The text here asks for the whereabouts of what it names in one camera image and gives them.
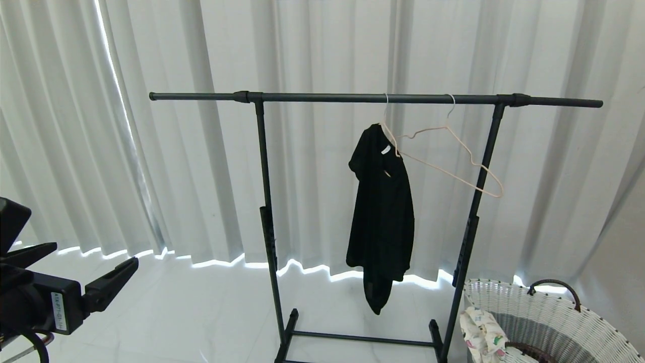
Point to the black clothes rack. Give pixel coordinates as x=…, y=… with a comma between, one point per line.
x=327, y=98

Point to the white curtain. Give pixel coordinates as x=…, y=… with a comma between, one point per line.
x=322, y=50

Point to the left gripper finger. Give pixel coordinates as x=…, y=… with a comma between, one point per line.
x=111, y=285

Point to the black short-sleeved shirt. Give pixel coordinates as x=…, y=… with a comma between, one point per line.
x=380, y=227

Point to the white laundry basket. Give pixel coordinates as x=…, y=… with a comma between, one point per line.
x=554, y=312

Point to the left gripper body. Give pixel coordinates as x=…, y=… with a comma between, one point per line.
x=30, y=302

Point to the pink clothes hanger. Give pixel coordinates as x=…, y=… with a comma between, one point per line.
x=390, y=140
x=453, y=175

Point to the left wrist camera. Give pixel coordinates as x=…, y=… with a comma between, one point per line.
x=10, y=222

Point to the cream printed garment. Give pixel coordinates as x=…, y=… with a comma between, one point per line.
x=484, y=335

